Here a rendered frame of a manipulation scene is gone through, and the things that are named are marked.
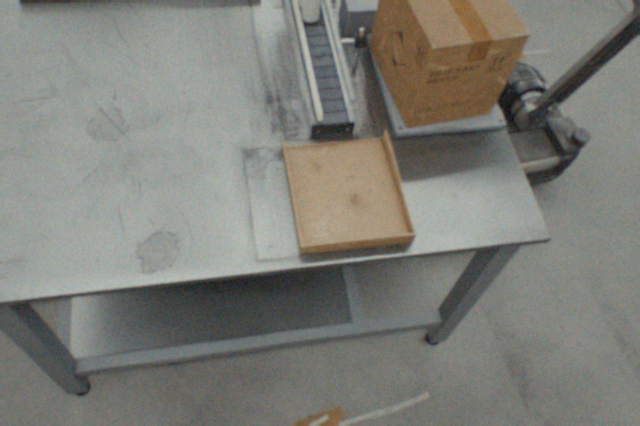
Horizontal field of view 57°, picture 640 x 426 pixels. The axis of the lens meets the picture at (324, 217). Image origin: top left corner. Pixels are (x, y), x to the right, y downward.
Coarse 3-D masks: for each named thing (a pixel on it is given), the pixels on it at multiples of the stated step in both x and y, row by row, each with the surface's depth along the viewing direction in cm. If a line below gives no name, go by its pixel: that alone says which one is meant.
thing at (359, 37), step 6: (360, 30) 146; (354, 36) 149; (360, 36) 148; (342, 42) 148; (348, 42) 149; (354, 42) 149; (360, 42) 148; (366, 42) 149; (360, 48) 151; (354, 60) 155; (354, 66) 157; (354, 72) 158
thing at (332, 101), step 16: (320, 16) 164; (304, 32) 160; (320, 32) 161; (320, 48) 158; (304, 64) 154; (320, 64) 154; (320, 80) 152; (336, 80) 152; (320, 96) 149; (336, 96) 149; (336, 112) 147
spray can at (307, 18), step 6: (306, 0) 156; (312, 0) 156; (318, 0) 156; (306, 6) 158; (312, 6) 157; (318, 6) 158; (306, 12) 159; (312, 12) 159; (318, 12) 160; (306, 18) 161; (312, 18) 161; (318, 18) 162
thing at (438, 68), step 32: (384, 0) 147; (416, 0) 134; (448, 0) 136; (480, 0) 137; (384, 32) 151; (416, 32) 133; (448, 32) 130; (480, 32) 131; (512, 32) 132; (384, 64) 155; (416, 64) 136; (448, 64) 133; (480, 64) 136; (512, 64) 140; (416, 96) 140; (448, 96) 143; (480, 96) 147
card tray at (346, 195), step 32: (288, 160) 143; (320, 160) 144; (352, 160) 145; (384, 160) 146; (320, 192) 139; (352, 192) 140; (384, 192) 141; (320, 224) 135; (352, 224) 136; (384, 224) 136
